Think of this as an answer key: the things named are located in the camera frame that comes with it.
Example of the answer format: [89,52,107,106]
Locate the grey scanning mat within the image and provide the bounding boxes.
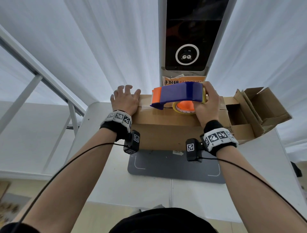
[127,0,238,184]

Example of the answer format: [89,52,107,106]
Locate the large cardboard box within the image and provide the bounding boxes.
[130,94,232,151]

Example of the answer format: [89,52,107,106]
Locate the white metal frame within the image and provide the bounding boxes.
[0,24,87,174]

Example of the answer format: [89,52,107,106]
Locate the grey trousers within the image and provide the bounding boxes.
[130,204,166,214]

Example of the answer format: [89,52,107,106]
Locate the black shirt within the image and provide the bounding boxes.
[0,207,217,233]

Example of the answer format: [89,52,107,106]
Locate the person's right hand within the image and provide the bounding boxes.
[193,81,221,129]

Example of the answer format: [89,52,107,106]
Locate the person's left forearm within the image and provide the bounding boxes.
[12,128,117,233]

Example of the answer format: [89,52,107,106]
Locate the black tracker cable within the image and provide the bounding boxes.
[11,143,129,233]
[199,157,307,224]

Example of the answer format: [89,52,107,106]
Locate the red print cardboard box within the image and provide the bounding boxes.
[242,87,293,137]

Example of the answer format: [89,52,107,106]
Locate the cardboard box black print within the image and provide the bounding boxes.
[225,89,264,144]

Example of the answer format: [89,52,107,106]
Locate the grey printed floor mat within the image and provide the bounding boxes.
[0,193,32,224]

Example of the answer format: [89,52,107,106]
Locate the person's left hand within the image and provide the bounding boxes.
[110,84,141,116]

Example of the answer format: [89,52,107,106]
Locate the blue orange tape dispenser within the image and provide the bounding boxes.
[172,86,207,115]
[150,81,207,110]

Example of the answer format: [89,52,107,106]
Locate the person's right forearm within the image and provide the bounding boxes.
[217,145,307,233]

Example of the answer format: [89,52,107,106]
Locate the grey scanner kiosk with poster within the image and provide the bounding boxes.
[162,74,207,86]

